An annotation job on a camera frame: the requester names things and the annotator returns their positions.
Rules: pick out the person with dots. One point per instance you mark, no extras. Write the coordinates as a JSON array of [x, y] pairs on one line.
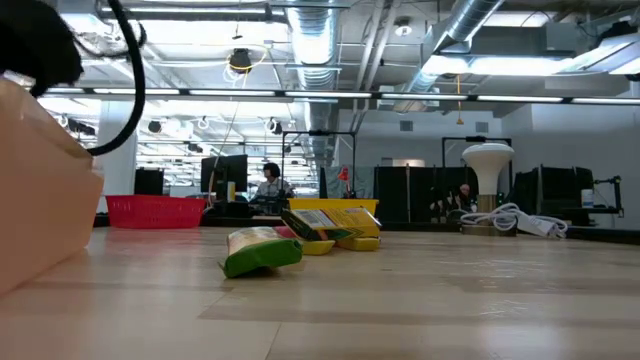
[[272, 185], [462, 197]]

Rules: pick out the black metal frame stand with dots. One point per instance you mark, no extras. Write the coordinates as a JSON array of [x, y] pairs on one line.
[[282, 150]]

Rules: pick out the red plastic basket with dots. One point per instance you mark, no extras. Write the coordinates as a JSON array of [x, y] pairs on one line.
[[155, 212]]

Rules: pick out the yellow plastic basket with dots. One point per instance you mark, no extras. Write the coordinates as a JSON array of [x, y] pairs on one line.
[[330, 203]]

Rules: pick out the black ceiling camera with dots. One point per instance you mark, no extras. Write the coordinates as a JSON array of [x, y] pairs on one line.
[[240, 60]]

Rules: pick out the silver air duct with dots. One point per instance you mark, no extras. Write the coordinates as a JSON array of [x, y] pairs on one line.
[[465, 20], [315, 40]]

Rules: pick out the yellow sticky note pad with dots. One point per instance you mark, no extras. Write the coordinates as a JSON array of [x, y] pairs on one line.
[[317, 247], [357, 244]]

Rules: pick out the black partition panel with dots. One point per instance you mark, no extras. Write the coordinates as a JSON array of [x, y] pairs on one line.
[[550, 190], [420, 192]]

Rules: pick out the yellow green crayon box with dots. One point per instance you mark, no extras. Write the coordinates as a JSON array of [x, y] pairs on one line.
[[325, 222], [260, 252]]

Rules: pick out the orange translucent plastic bin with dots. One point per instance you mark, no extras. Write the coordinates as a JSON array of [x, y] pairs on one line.
[[45, 200]]

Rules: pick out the black computer monitor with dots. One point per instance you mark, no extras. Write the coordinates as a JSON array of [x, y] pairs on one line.
[[225, 172]]

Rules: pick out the white mushroom table lamp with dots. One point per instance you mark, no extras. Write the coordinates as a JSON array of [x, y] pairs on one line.
[[487, 165]]

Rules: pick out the white bottle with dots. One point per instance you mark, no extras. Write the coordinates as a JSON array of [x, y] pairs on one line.
[[587, 198]]

